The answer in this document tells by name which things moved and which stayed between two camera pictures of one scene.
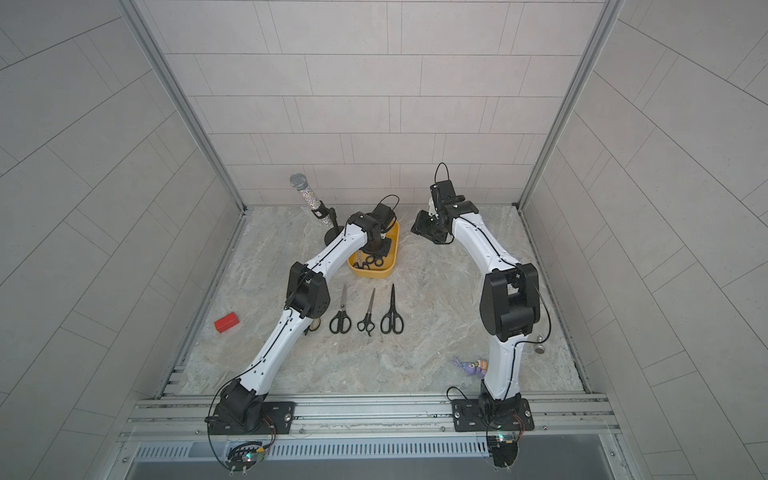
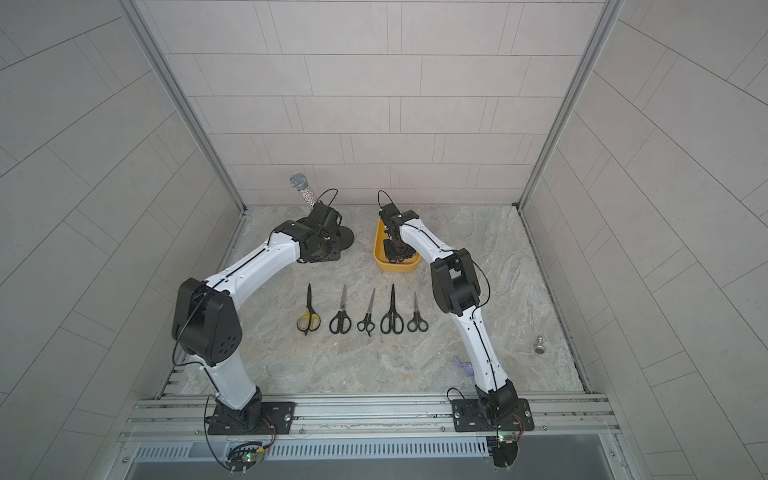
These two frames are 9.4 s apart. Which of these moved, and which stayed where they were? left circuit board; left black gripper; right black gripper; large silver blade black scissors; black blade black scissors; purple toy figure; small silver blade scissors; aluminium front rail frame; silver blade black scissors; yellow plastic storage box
Moved: right black gripper; small silver blade scissors; left black gripper; yellow plastic storage box
Stayed: left circuit board; black blade black scissors; aluminium front rail frame; purple toy figure; silver blade black scissors; large silver blade black scissors
